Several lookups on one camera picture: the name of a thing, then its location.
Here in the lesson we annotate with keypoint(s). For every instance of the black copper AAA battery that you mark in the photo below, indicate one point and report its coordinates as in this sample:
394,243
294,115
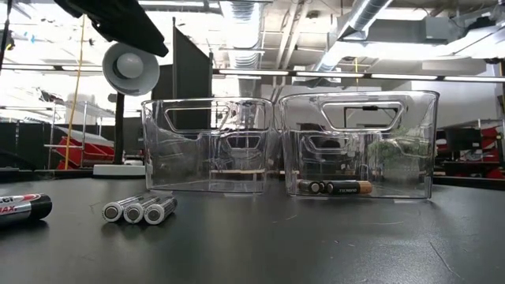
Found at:
347,187
323,186
311,187

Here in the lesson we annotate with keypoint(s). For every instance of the clear plastic bin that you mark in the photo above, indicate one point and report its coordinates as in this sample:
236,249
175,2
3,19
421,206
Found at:
418,118
158,158

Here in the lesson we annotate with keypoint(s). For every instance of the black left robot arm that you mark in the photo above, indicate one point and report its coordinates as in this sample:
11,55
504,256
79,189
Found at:
118,23

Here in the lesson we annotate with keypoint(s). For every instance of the ceiling light bar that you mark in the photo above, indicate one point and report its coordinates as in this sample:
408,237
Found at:
473,79
252,72
404,76
329,74

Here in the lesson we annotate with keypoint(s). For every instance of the black partition panel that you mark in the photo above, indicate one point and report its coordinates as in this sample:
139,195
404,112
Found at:
189,71

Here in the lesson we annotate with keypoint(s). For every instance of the white desk lamp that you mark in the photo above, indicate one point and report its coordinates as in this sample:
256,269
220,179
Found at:
130,67

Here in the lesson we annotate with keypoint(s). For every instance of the green potted plant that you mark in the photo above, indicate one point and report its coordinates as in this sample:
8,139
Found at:
398,152

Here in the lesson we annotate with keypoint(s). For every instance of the red plastic storage bin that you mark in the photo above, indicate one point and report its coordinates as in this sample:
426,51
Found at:
491,134
90,152

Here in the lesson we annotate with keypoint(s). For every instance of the metal shelf rack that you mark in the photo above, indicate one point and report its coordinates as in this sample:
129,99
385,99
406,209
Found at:
84,118

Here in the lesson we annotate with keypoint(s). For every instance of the silver ventilation duct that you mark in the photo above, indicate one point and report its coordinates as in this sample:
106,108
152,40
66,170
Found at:
244,31
355,23

